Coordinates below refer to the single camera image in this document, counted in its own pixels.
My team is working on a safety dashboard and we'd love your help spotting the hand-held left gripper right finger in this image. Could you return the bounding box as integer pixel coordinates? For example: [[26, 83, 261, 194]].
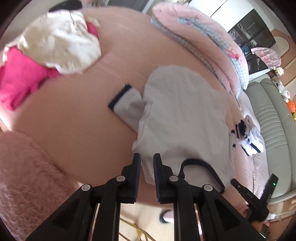
[[154, 153, 266, 241]]

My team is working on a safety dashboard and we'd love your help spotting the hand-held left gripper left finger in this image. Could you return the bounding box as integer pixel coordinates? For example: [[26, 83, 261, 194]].
[[25, 153, 141, 241]]

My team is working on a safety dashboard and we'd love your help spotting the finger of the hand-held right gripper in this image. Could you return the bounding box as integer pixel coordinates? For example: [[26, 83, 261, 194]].
[[231, 178, 255, 205]]

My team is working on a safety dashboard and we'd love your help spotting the white shirt navy trim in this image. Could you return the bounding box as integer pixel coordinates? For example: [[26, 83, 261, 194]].
[[108, 65, 236, 194]]

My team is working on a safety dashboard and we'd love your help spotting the stack of folded clothes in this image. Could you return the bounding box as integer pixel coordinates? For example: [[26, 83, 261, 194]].
[[229, 115, 264, 156]]

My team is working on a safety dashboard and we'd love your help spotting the person's left foot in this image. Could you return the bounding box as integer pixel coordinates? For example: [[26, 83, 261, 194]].
[[161, 209, 174, 224]]

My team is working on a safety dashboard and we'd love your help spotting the pink round bed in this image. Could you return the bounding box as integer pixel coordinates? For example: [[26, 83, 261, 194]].
[[0, 7, 270, 209]]

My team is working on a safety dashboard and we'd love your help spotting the white plush toy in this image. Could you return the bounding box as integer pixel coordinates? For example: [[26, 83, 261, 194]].
[[276, 81, 290, 102]]

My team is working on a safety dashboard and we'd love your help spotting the pink printed garment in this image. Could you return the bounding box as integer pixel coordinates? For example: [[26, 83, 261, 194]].
[[251, 47, 281, 70]]

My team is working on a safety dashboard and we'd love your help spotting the pink checked duvet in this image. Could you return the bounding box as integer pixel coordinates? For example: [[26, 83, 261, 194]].
[[150, 2, 250, 98]]

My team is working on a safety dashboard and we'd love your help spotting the hot pink garment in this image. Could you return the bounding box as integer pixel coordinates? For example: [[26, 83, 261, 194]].
[[0, 21, 100, 110]]

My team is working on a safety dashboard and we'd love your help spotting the cream garment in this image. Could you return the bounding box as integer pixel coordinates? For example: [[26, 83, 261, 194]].
[[0, 10, 102, 75]]

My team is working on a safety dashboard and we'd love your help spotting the dark glass wardrobe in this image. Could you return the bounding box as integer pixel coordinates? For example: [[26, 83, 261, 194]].
[[228, 9, 277, 75]]

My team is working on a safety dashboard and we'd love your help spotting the white wardrobe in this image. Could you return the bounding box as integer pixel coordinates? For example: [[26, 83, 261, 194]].
[[208, 0, 252, 20]]

